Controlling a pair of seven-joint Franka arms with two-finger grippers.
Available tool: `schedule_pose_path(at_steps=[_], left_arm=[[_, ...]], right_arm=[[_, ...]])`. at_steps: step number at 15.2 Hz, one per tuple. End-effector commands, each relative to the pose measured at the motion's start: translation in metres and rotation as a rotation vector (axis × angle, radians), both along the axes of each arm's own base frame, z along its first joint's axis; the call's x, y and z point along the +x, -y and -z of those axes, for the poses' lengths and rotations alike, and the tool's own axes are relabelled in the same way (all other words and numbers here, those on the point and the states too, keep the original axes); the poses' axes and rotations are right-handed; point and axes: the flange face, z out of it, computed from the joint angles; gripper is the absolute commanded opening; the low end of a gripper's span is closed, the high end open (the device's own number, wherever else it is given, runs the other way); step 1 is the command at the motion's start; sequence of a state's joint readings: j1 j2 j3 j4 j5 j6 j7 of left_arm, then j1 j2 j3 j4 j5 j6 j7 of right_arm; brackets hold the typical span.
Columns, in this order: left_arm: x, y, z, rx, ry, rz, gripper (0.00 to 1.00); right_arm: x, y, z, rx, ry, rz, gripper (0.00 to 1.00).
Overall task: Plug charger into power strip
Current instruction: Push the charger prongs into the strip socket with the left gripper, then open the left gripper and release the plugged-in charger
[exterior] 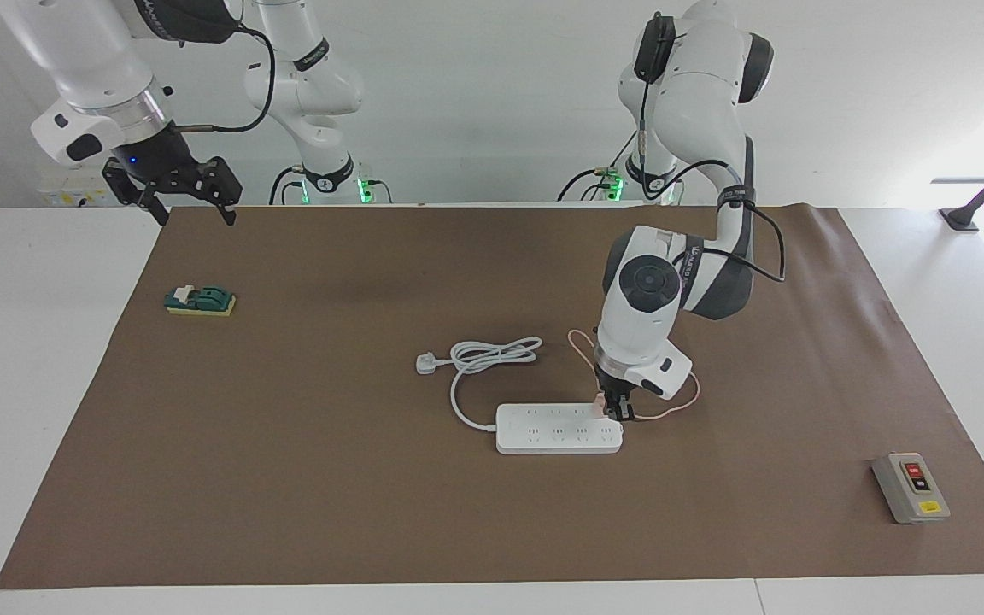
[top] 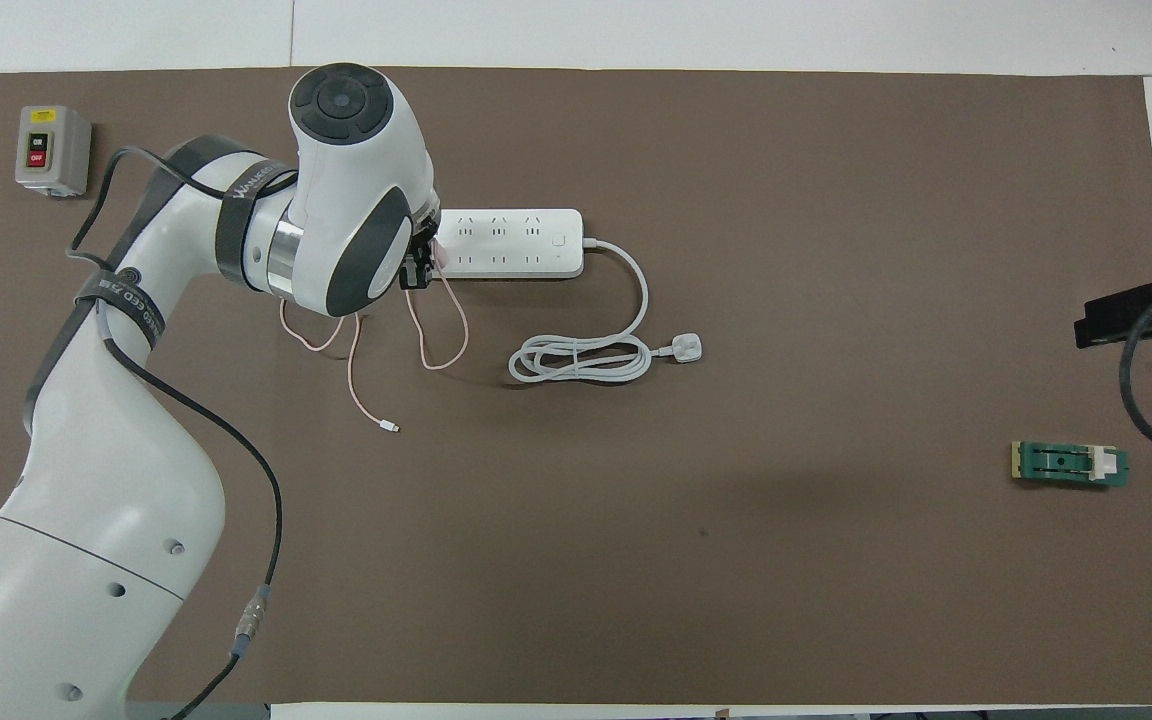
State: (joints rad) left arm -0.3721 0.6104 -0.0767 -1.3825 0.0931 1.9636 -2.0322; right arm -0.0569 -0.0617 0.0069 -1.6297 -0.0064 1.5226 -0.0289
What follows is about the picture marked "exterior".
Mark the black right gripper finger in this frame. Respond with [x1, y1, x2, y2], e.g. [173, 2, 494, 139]
[102, 161, 171, 228]
[200, 155, 244, 228]

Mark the pink charging cable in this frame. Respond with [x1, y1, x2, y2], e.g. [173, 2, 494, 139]
[566, 328, 702, 423]

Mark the white power strip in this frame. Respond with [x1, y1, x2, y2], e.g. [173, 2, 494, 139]
[495, 403, 625, 456]

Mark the white box with yellow label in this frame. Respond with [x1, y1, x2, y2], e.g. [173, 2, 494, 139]
[38, 175, 108, 209]

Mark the brown table mat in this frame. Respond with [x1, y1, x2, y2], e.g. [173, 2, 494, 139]
[0, 205, 984, 590]

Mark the black base cable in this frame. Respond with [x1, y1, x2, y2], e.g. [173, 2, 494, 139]
[268, 165, 305, 206]
[557, 128, 640, 203]

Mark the green knife switch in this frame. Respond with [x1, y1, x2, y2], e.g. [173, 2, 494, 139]
[165, 284, 237, 318]

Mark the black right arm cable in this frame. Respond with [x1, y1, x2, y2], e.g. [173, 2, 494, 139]
[172, 21, 278, 135]

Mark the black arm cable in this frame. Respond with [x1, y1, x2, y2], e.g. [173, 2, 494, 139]
[172, 21, 278, 135]
[634, 12, 788, 284]

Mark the white power strip cord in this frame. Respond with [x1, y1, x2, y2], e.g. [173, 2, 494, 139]
[416, 337, 544, 432]

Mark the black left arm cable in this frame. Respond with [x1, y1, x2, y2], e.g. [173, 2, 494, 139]
[634, 12, 788, 284]

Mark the grey push-button switch box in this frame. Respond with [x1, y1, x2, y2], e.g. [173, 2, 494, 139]
[872, 452, 952, 525]

